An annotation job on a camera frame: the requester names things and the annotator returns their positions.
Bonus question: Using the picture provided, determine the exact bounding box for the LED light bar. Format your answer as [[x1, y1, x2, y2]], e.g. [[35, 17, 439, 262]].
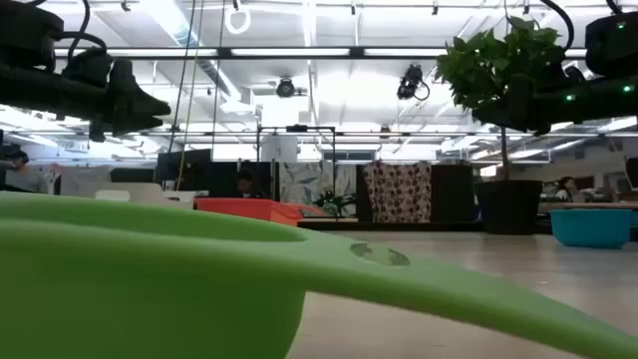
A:
[[53, 46, 589, 61]]

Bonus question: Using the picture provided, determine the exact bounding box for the green potted plant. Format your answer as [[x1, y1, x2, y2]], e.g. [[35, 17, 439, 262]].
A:
[[434, 14, 567, 235]]

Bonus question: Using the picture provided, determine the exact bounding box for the wooden desk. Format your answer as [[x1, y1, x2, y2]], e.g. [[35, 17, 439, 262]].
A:
[[537, 200, 638, 210]]

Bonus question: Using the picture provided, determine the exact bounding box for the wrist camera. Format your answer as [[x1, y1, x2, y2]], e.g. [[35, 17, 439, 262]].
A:
[[545, 62, 587, 94], [62, 47, 115, 90]]

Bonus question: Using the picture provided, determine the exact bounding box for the round black spotlight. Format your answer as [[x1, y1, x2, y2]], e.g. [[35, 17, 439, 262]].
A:
[[275, 77, 298, 99]]

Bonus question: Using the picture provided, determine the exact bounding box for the white hanging ring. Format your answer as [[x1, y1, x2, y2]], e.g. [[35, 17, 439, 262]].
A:
[[223, 3, 252, 36]]

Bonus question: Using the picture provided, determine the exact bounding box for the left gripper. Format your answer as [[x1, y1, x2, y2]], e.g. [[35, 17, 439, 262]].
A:
[[54, 58, 172, 144]]

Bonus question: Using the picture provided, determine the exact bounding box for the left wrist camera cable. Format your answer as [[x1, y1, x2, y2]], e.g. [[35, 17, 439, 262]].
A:
[[49, 0, 110, 66]]

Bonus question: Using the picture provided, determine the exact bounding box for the light blue measuring cup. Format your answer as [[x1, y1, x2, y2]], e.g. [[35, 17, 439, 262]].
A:
[[549, 207, 638, 250]]

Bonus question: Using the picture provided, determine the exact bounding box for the black metal frame stand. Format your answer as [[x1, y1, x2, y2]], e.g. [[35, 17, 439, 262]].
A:
[[255, 125, 337, 220]]

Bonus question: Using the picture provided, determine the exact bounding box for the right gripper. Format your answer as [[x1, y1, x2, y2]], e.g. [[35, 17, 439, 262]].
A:
[[471, 72, 570, 137]]

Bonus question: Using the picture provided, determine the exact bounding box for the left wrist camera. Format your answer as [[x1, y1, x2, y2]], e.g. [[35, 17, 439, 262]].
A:
[[62, 47, 115, 90]]

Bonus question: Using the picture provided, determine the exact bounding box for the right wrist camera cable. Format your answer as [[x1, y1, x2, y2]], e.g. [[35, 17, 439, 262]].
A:
[[540, 0, 575, 54]]

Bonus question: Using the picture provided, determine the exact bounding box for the leaf patterned cloth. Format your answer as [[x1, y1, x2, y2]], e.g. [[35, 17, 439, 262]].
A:
[[277, 161, 358, 219]]

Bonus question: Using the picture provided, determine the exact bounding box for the black partition panel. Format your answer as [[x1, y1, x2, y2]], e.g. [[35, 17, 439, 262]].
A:
[[430, 163, 476, 223]]

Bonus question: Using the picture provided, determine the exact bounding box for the grey cloth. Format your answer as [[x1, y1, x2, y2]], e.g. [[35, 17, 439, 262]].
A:
[[59, 165, 114, 195]]

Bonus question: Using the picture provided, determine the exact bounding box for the dotted patterned cloth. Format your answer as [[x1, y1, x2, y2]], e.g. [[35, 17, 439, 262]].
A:
[[362, 160, 434, 224]]

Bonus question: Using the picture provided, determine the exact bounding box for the green measuring cup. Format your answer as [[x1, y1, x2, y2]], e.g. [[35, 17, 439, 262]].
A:
[[0, 191, 638, 359]]

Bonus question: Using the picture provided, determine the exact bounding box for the white furniture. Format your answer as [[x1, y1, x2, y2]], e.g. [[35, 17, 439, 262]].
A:
[[74, 179, 198, 206]]

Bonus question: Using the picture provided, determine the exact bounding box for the black monitor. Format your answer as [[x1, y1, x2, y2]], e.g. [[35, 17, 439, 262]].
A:
[[156, 148, 213, 193]]

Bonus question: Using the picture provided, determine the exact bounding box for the black hanging cable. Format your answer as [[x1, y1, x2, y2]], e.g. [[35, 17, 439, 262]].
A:
[[166, 0, 198, 156]]

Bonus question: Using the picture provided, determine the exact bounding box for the red measuring cup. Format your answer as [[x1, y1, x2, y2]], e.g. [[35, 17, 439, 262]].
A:
[[192, 197, 304, 226]]

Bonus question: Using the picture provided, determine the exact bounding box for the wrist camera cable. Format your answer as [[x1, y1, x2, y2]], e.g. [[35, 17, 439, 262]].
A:
[[540, 0, 575, 54], [49, 0, 110, 66]]

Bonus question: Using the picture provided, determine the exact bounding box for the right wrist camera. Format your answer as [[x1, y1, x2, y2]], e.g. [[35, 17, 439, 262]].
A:
[[545, 62, 587, 94]]

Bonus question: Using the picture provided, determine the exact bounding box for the black aluminium table frame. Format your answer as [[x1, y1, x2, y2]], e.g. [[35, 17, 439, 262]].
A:
[[296, 217, 487, 233]]

